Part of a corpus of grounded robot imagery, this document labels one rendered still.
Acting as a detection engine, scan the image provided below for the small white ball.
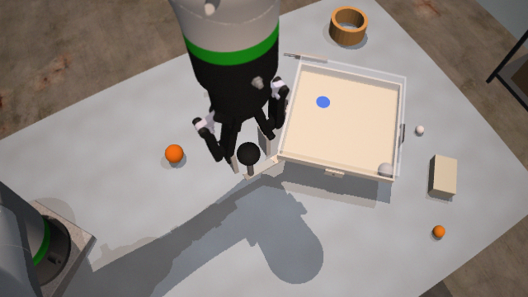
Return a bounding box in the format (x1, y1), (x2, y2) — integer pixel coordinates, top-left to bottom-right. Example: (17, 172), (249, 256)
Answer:
(415, 125), (424, 134)

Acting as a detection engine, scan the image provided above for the orange ball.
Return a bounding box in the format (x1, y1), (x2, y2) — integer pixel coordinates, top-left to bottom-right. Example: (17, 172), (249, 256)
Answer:
(432, 225), (446, 238)
(165, 144), (184, 163)

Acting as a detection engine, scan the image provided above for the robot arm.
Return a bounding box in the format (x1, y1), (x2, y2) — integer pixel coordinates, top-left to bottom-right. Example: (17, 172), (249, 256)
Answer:
(0, 0), (281, 297)

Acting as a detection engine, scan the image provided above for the brown tape roll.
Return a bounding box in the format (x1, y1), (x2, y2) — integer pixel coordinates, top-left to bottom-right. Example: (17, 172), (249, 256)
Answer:
(328, 6), (368, 45)

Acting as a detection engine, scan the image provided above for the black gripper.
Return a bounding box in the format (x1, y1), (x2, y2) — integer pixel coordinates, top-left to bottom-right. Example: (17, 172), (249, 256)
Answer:
(192, 76), (290, 174)

